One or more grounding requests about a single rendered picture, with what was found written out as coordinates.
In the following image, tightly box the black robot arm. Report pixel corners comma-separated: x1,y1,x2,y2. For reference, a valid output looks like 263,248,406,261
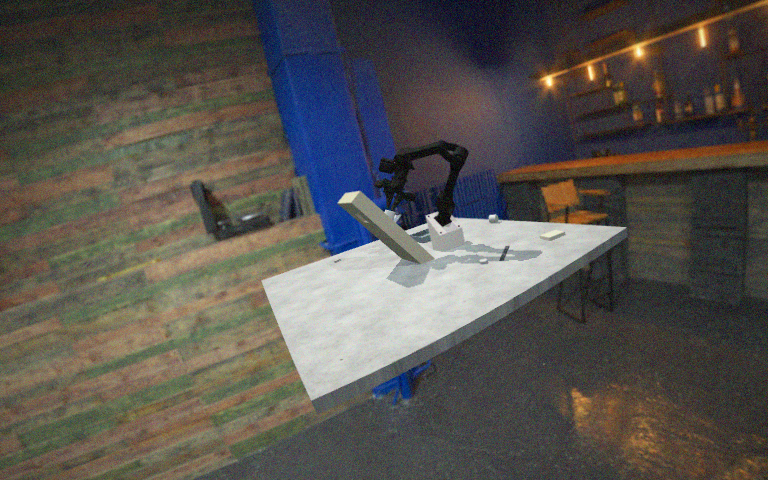
379,140,469,227

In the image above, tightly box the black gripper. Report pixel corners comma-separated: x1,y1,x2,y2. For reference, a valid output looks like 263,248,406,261
374,174,416,211

